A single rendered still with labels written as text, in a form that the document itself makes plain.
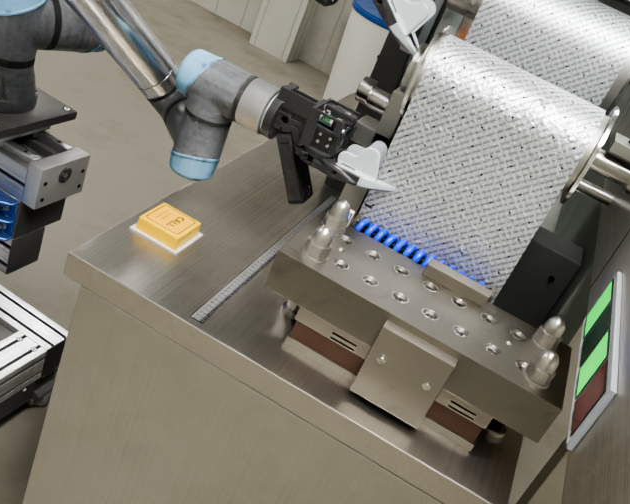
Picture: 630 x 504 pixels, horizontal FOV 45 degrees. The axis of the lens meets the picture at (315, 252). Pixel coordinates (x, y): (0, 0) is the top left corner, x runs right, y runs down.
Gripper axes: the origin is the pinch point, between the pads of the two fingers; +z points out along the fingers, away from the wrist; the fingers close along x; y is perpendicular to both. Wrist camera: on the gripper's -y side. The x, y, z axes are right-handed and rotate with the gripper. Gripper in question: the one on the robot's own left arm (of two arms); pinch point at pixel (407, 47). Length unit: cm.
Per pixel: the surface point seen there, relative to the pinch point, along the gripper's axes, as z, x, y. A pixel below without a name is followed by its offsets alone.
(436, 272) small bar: 29.3, -13.1, -5.4
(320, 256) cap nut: 18.9, -24.4, -14.6
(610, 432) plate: 32, -57, 19
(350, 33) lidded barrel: -22, 321, -121
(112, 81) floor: -49, 210, -204
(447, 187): 19.8, -7.0, -1.0
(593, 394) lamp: 33, -49, 17
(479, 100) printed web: 10.4, -6.8, 7.9
